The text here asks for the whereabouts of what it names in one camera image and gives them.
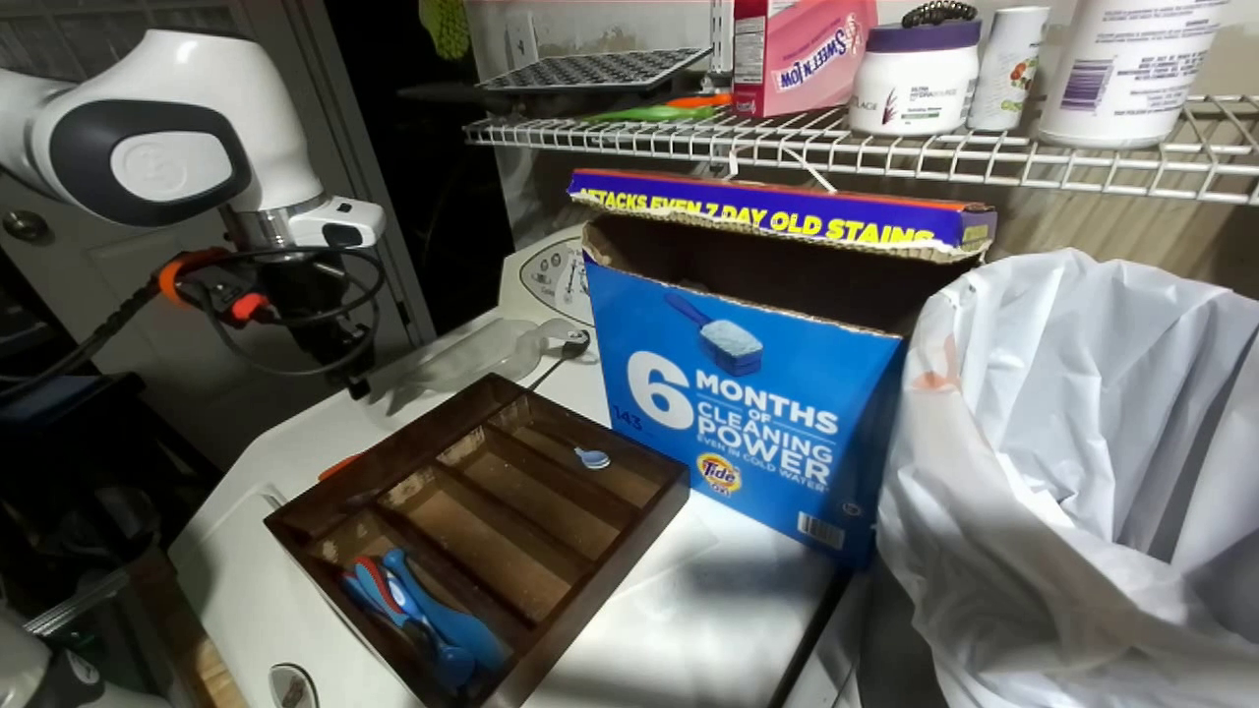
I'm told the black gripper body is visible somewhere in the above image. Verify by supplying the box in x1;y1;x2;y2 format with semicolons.
254;247;376;370

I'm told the brown wooden cutlery rack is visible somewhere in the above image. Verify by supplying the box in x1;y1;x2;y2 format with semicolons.
263;370;694;708

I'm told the blue plastic spoon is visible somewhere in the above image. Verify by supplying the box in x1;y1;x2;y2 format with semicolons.
342;546;515;694

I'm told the green cloth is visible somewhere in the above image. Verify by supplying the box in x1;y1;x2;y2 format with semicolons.
418;0;476;62

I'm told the blue detergent box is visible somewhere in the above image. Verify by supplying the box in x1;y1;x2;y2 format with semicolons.
564;164;998;569

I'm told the white washing machine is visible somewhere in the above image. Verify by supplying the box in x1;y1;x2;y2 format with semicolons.
168;222;859;708

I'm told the pink cardboard box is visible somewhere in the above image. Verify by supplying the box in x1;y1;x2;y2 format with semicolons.
726;0;882;122

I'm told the white jar with purple lid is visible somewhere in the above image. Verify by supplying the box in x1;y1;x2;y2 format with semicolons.
846;16;983;138

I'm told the small white bottle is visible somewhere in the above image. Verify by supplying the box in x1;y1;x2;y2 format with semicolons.
966;6;1055;133

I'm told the white trash bag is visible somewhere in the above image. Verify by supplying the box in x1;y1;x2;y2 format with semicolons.
875;247;1259;708

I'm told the large white tub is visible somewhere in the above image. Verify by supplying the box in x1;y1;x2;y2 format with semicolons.
1036;0;1233;151

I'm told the black cable with orange sleeve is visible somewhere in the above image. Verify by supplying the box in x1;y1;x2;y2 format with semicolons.
0;244;393;399

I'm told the wire basket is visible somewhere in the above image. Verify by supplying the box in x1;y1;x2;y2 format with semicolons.
463;0;720;99

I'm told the white wire shelf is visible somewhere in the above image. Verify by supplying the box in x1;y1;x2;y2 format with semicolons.
461;90;1259;210

